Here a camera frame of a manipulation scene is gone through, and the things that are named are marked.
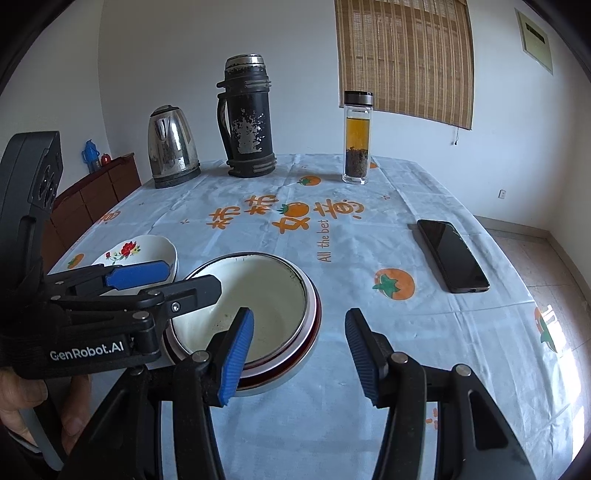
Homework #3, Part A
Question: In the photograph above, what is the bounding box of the white plate with red flowers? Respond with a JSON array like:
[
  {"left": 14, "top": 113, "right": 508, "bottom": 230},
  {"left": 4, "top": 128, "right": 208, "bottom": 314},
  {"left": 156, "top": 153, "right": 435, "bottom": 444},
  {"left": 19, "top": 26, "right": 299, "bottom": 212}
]
[{"left": 91, "top": 234, "right": 179, "bottom": 296}]

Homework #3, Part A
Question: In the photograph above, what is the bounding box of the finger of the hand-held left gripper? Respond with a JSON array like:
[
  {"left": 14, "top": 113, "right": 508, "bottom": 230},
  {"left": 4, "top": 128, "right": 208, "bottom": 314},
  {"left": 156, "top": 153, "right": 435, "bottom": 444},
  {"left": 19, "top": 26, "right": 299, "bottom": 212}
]
[
  {"left": 44, "top": 260, "right": 171, "bottom": 297},
  {"left": 55, "top": 274, "right": 222, "bottom": 328}
]

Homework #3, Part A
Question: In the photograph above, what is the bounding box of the white enamel bowl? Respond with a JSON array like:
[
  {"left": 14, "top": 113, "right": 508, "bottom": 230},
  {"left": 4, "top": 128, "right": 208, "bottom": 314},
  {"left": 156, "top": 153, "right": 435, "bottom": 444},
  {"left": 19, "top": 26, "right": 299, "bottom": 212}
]
[{"left": 170, "top": 253, "right": 312, "bottom": 365}]

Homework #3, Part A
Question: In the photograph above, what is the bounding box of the wall electrical panel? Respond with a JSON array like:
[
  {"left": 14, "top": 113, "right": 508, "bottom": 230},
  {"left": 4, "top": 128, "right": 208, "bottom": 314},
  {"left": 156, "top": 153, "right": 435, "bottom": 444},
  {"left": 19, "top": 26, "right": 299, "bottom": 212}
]
[{"left": 515, "top": 8, "right": 554, "bottom": 75}]

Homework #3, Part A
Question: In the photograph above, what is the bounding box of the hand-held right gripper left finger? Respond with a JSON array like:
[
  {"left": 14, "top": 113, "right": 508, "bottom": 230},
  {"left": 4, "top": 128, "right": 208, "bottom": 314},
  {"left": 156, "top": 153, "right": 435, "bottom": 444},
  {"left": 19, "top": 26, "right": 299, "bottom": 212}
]
[{"left": 69, "top": 307, "right": 256, "bottom": 480}]

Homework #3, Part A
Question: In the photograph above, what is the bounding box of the blue thermos bottle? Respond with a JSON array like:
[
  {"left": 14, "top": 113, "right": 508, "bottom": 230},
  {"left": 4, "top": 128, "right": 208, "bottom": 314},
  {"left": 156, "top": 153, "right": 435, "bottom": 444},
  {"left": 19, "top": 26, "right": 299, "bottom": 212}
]
[{"left": 82, "top": 139, "right": 101, "bottom": 174}]

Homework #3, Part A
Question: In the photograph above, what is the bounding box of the glass tea bottle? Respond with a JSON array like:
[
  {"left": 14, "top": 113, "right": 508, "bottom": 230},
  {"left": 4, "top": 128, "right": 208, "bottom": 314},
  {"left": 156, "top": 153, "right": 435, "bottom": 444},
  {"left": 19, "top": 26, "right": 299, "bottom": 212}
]
[{"left": 342, "top": 91, "right": 374, "bottom": 186}]

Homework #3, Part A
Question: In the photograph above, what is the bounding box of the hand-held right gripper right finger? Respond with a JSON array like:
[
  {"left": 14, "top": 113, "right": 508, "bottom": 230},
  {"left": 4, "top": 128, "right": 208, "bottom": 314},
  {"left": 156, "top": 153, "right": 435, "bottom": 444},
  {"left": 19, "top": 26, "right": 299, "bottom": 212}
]
[{"left": 345, "top": 308, "right": 536, "bottom": 480}]

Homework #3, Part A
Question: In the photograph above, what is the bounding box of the person's left hand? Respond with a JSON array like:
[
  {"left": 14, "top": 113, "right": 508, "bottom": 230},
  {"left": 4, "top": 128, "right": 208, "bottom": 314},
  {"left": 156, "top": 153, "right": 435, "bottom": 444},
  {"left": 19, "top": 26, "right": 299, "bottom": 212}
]
[{"left": 0, "top": 368, "right": 95, "bottom": 457}]

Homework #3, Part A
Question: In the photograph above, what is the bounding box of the worn black thermos flask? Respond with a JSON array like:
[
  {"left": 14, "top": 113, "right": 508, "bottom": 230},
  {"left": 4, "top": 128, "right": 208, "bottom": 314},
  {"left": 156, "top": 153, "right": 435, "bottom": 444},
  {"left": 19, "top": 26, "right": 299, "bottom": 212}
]
[{"left": 216, "top": 54, "right": 278, "bottom": 178}]

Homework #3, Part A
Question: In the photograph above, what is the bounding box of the light blue printed tablecloth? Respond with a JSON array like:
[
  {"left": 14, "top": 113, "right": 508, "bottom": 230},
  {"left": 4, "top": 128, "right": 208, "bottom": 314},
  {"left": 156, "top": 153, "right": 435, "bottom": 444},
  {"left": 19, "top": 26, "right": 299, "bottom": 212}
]
[{"left": 46, "top": 154, "right": 589, "bottom": 480}]

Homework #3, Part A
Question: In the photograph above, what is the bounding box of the bamboo window blind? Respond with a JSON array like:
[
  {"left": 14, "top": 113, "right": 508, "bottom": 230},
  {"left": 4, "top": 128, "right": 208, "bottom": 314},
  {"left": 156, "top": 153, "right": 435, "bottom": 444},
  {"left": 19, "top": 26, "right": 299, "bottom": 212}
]
[{"left": 334, "top": 0, "right": 475, "bottom": 131}]

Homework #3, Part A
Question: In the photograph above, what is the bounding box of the brown wooden sideboard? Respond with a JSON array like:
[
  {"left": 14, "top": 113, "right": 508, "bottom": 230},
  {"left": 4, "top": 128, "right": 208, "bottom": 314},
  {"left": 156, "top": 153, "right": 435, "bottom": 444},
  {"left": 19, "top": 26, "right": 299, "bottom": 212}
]
[{"left": 39, "top": 153, "right": 142, "bottom": 273}]

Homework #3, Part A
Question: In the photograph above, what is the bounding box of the stainless steel electric kettle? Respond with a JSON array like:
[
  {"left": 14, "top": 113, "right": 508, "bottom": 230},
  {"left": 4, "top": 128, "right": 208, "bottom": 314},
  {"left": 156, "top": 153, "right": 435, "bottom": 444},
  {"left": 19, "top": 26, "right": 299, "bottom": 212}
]
[{"left": 147, "top": 105, "right": 201, "bottom": 189}]

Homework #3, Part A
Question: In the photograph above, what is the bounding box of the black smartphone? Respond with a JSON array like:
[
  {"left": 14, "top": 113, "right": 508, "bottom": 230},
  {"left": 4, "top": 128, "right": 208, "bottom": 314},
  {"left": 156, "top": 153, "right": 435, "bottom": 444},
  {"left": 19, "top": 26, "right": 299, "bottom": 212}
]
[{"left": 417, "top": 219, "right": 491, "bottom": 294}]

